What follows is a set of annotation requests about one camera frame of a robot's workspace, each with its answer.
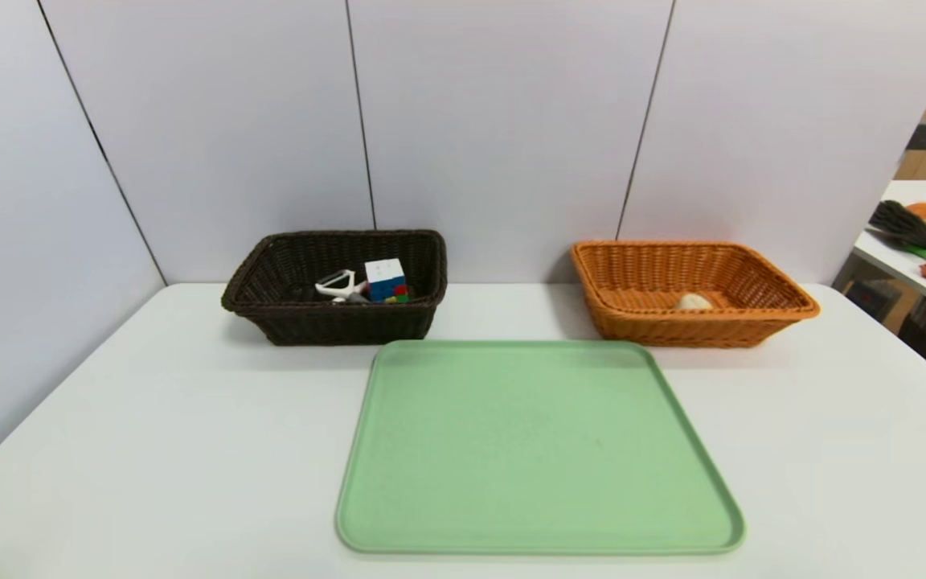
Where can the white side table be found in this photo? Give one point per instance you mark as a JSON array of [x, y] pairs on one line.
[[889, 253]]

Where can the orange topped toy bun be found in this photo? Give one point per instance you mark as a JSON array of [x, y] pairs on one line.
[[693, 301]]

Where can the orange wicker basket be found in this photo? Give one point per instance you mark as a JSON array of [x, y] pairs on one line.
[[672, 326]]

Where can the dark bristle brush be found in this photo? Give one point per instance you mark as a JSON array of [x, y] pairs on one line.
[[901, 225]]

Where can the light green plastic tray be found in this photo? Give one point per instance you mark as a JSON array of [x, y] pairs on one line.
[[543, 450]]

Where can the dark brown wicker basket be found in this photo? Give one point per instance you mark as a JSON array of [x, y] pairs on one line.
[[334, 322]]

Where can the colourful puzzle cube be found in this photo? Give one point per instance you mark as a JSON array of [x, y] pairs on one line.
[[385, 280]]

